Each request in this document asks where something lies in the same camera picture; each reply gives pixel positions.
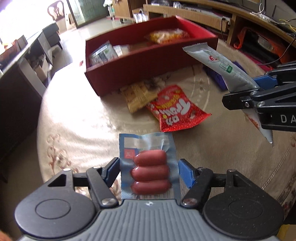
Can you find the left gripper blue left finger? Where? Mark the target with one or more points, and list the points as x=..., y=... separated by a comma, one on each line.
x=100, y=180

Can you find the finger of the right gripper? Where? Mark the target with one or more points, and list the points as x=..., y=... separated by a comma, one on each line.
x=260, y=98
x=281, y=75

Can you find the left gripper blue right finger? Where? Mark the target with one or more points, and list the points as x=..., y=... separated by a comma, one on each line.
x=198, y=181

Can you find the grey Weilong snack packet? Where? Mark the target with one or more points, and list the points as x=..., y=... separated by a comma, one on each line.
x=236, y=79

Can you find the vacuum packed sausages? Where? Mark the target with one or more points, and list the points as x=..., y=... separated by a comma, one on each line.
x=149, y=166

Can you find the red Trolli candy bag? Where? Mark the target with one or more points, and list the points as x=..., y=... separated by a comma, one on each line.
x=174, y=110

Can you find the gold snack packet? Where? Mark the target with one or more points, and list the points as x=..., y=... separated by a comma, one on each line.
x=138, y=95

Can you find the yellow puffed snack bag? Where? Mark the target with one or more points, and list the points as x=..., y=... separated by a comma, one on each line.
x=167, y=36

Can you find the Kaprons wafer packet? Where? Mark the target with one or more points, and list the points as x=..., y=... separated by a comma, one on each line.
x=103, y=54

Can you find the dark blue biscuit packet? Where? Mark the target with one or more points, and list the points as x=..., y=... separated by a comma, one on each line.
x=216, y=77

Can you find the wooden TV cabinet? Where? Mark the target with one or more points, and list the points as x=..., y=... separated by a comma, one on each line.
x=227, y=19

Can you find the beige floral tablecloth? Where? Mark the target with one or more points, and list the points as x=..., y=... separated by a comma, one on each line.
x=78, y=130

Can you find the red cardboard box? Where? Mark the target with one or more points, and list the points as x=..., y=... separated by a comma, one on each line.
x=146, y=60

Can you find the dark coffee table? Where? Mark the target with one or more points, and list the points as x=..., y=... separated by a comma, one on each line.
x=21, y=95

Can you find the clear wrapped round rice cake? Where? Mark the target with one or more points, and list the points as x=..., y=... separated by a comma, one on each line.
x=122, y=50

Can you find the white shopping bag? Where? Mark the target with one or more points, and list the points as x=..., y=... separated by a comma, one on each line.
x=140, y=15

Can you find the dark grey sofa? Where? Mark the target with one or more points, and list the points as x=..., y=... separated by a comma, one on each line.
x=51, y=33

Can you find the wooden chair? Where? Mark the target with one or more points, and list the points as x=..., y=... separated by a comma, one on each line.
x=56, y=10

